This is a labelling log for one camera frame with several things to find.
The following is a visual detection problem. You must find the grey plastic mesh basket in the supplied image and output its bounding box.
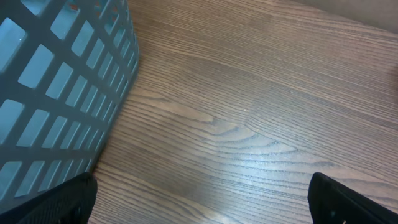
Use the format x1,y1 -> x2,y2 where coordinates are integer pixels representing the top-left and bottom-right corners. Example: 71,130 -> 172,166
1,0 -> 140,212

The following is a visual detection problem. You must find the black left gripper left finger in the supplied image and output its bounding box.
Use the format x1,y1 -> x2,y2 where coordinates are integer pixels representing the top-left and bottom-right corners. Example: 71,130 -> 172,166
1,172 -> 98,224

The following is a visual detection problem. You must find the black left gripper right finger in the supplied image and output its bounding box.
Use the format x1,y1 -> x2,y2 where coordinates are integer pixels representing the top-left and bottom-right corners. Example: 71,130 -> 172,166
308,172 -> 397,224

